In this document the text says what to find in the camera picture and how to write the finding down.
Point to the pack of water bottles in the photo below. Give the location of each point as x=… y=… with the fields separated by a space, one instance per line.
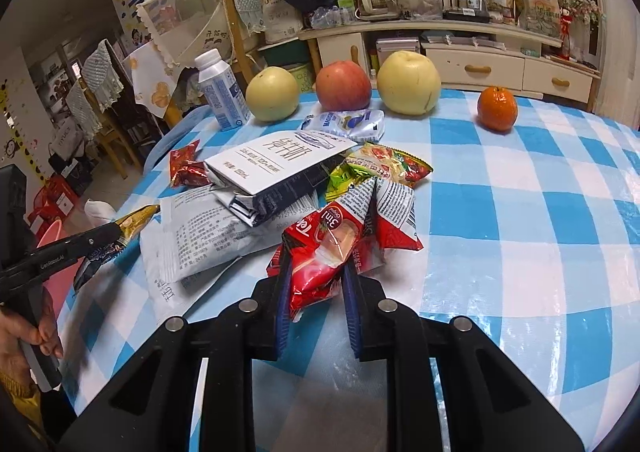
x=332 y=17

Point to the person's left forearm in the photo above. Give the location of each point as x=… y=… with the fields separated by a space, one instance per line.
x=15 y=397

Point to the person's left hand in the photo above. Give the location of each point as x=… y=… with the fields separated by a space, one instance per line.
x=17 y=339

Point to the cream television cabinet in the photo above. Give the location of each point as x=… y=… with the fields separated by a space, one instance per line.
x=500 y=67

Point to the red and yellow snack packet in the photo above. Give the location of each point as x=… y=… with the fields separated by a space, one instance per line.
x=392 y=163

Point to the light green bin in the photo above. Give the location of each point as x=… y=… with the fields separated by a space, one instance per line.
x=306 y=78

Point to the white printed plastic packet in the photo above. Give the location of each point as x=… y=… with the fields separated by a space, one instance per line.
x=190 y=237

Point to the mesh food cover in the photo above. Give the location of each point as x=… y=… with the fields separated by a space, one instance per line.
x=185 y=7

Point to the blue checked tablecloth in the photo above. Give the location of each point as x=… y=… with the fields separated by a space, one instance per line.
x=500 y=232

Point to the wooden chair with crochet cover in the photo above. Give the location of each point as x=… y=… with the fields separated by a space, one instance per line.
x=105 y=72
x=247 y=7

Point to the white and blue milk bottle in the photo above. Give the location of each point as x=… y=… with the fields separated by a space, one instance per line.
x=222 y=92

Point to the blue and white wrapper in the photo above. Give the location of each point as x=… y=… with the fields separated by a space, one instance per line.
x=345 y=123

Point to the yellow pear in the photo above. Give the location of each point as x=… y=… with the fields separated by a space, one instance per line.
x=409 y=82

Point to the green snack packet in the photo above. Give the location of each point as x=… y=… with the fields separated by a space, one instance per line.
x=341 y=180

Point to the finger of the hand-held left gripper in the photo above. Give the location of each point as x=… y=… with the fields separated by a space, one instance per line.
x=100 y=233
x=91 y=269

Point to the printed gift bag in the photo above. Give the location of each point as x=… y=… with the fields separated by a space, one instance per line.
x=539 y=9

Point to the white sack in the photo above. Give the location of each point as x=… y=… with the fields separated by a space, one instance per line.
x=282 y=19

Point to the pink plastic bin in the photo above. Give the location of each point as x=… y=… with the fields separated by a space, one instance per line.
x=62 y=287

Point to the small red candy wrapper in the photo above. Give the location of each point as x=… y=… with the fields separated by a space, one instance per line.
x=185 y=167

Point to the white and grey milk carton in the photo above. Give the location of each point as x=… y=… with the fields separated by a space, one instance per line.
x=270 y=162

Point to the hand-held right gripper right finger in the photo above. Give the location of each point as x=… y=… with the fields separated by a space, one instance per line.
x=351 y=317

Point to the red gift box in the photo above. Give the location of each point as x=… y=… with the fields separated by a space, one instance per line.
x=52 y=199

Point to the orange tangerine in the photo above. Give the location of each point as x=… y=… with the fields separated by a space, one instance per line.
x=496 y=109

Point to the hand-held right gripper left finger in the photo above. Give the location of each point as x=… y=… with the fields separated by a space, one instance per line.
x=284 y=297

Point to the green basin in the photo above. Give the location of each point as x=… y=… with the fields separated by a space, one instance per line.
x=282 y=53

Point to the yellow-green apple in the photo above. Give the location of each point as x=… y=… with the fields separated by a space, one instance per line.
x=272 y=94

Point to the red instant coffee sachet strip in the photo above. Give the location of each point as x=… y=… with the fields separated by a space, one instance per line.
x=320 y=242

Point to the red apple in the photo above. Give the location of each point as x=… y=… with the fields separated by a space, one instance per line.
x=344 y=87

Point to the orange print tablecloth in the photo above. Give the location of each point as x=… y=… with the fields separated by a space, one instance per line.
x=152 y=77

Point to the gold foil wrapper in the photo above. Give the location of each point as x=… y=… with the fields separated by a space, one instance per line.
x=135 y=221

